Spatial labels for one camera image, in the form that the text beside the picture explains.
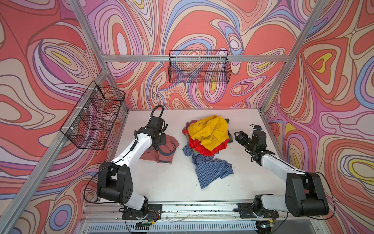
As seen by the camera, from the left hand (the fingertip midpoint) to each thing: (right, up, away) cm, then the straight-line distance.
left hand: (161, 139), depth 88 cm
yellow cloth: (+29, +5, -6) cm, 30 cm away
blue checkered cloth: (+28, -18, -3) cm, 34 cm away
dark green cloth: (+46, 0, +10) cm, 47 cm away
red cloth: (+22, -3, -4) cm, 22 cm away
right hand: (+49, +1, +3) cm, 49 cm away
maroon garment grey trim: (+2, -9, -1) cm, 9 cm away
